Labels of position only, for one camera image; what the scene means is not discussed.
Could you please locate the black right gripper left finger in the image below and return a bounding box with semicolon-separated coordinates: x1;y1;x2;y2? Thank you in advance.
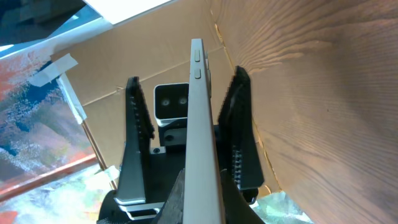
152;169;185;224

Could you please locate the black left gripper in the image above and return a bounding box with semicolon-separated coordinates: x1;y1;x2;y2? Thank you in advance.
98;66;264;224

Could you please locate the Galaxy smartphone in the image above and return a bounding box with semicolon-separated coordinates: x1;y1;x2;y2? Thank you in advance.
183;39;225;223

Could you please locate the colourful painted cloth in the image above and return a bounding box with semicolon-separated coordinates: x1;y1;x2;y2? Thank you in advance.
1;51;111;223

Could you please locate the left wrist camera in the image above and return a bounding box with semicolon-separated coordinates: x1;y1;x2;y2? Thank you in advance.
154;83;189;127

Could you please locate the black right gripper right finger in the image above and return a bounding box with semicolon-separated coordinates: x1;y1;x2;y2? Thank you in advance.
220;170;264;224

